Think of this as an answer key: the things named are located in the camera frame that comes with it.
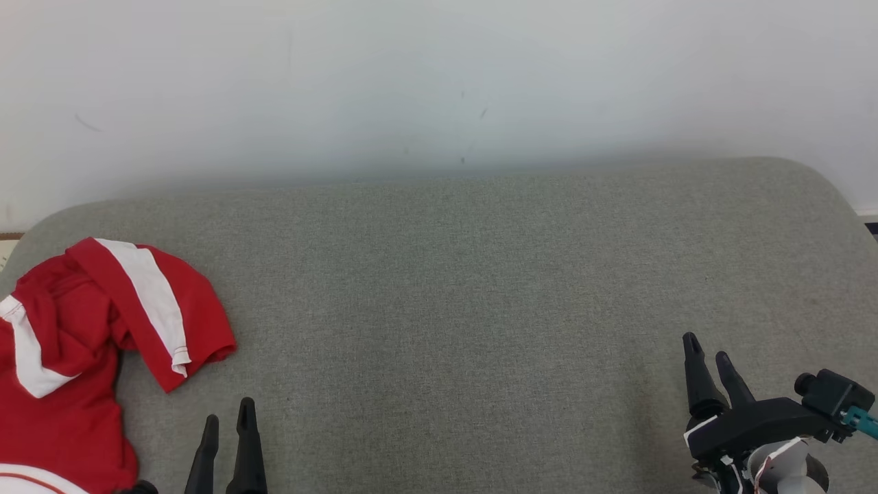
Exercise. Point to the red and white t-shirt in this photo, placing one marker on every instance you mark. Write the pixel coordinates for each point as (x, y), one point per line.
(62, 432)

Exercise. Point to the grey fabric sofa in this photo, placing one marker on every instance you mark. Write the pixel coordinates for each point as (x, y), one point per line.
(446, 309)

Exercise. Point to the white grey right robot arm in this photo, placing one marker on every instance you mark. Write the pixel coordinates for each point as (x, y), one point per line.
(789, 473)

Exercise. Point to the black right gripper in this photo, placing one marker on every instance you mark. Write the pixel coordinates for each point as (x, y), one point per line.
(748, 425)

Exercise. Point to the red shorts with white stripe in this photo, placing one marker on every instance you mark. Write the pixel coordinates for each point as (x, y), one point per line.
(199, 322)

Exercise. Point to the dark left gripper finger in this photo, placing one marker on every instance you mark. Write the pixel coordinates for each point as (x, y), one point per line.
(247, 460)
(204, 460)

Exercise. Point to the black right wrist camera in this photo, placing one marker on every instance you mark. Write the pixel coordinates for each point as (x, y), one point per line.
(833, 398)

